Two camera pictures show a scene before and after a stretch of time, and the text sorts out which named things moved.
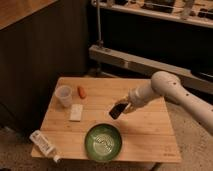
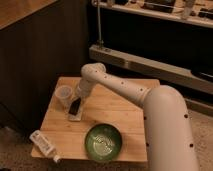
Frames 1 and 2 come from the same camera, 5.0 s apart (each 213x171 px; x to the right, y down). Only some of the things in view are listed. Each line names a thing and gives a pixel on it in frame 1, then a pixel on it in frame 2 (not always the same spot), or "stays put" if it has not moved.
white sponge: [76, 112] stays put
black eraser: [117, 109] to [74, 107]
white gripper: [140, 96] to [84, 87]
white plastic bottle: [44, 144] stays put
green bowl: [102, 142] stays put
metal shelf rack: [154, 36] stays put
